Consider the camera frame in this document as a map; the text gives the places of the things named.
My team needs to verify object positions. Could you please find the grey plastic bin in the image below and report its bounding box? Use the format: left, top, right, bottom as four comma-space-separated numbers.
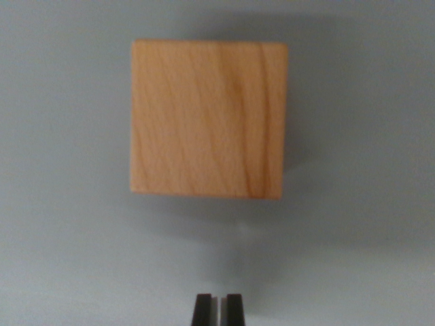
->
0, 0, 435, 326

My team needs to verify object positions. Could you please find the wooden cube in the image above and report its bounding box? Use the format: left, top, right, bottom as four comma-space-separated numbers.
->
129, 38, 290, 200

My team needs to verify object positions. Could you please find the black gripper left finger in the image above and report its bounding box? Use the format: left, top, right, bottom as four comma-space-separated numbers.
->
191, 293, 219, 326

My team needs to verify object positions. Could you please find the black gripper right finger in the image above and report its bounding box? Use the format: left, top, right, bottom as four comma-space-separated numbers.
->
220, 293, 247, 326

